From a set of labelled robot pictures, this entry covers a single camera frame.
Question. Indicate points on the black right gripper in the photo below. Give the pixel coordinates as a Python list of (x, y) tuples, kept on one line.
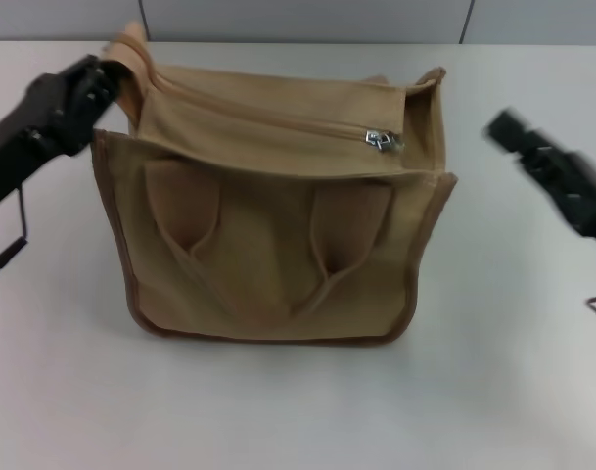
[(576, 188)]

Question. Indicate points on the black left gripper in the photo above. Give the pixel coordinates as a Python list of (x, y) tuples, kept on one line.
[(38, 142)]

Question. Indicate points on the silver metal zipper pull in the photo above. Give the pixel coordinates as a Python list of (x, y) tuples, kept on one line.
[(383, 141)]

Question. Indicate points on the khaki canvas food bag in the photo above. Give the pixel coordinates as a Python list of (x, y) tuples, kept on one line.
[(278, 235)]

